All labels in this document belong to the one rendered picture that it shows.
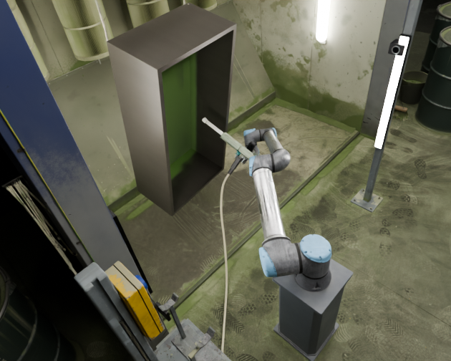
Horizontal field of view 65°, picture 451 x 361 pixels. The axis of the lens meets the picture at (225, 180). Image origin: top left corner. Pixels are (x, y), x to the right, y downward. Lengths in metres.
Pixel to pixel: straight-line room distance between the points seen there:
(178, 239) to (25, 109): 2.01
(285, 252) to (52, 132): 1.14
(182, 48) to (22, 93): 0.91
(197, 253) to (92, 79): 1.74
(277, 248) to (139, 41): 1.22
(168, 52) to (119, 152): 1.66
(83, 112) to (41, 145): 2.07
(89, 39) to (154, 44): 1.13
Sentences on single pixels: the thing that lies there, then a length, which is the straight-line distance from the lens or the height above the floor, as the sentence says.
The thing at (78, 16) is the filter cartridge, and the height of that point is 1.58.
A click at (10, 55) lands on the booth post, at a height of 2.00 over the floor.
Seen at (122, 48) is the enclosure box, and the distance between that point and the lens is 1.88.
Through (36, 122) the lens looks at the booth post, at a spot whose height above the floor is 1.80.
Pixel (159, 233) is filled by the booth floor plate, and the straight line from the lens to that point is 3.06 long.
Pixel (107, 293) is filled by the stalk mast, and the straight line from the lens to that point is 0.95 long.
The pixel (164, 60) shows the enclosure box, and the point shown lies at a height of 1.64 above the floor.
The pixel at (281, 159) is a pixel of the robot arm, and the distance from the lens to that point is 2.11.
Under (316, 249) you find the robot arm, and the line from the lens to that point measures 1.77.
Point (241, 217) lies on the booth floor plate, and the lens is 3.03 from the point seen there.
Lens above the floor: 2.34
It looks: 43 degrees down
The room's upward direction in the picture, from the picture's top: 8 degrees counter-clockwise
